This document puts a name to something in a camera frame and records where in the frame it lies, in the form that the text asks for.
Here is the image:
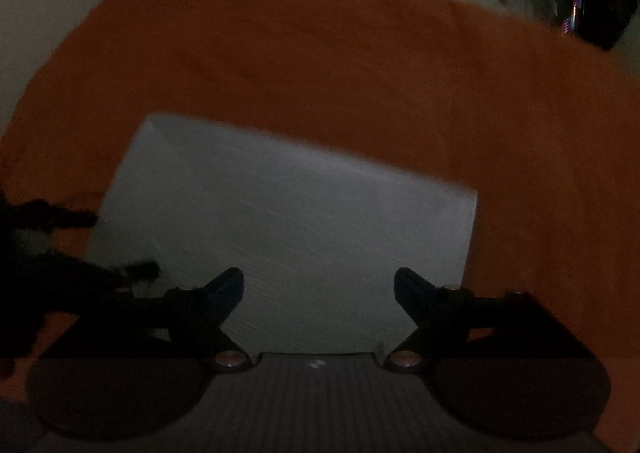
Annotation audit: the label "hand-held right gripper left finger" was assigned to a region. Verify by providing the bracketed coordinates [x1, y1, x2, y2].
[50, 267, 254, 375]

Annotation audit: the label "colourful glowing lights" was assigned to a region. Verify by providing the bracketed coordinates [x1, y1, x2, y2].
[561, 0, 585, 34]

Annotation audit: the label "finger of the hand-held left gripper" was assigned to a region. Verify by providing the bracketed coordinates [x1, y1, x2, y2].
[0, 199, 99, 235]
[45, 254, 161, 290]

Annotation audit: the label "white rectangular board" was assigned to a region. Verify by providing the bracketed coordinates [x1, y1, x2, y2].
[87, 114, 480, 357]

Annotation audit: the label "orange cloth on desktop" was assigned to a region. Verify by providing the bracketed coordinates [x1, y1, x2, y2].
[0, 0, 640, 453]

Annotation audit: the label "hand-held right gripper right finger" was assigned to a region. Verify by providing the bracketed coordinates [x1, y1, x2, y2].
[382, 267, 599, 375]

